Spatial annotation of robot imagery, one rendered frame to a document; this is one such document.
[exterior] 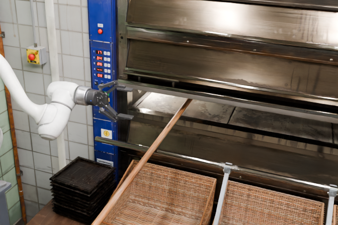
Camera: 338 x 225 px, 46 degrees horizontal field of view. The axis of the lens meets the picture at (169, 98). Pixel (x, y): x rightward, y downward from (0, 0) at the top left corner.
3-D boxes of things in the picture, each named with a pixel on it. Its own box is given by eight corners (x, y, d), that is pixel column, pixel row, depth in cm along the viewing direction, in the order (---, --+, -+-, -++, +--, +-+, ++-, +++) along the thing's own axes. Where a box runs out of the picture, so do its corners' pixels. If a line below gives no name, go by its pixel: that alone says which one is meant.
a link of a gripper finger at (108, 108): (100, 101, 181) (98, 102, 182) (117, 118, 182) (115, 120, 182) (104, 98, 184) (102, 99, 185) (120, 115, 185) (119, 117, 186)
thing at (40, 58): (33, 60, 254) (32, 44, 250) (47, 62, 251) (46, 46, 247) (26, 63, 247) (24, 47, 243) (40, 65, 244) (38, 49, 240)
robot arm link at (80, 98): (84, 100, 192) (95, 102, 190) (74, 107, 184) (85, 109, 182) (83, 82, 188) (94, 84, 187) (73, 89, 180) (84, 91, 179)
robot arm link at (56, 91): (86, 91, 193) (76, 114, 187) (59, 86, 197) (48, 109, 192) (78, 79, 184) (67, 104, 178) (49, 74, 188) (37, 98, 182)
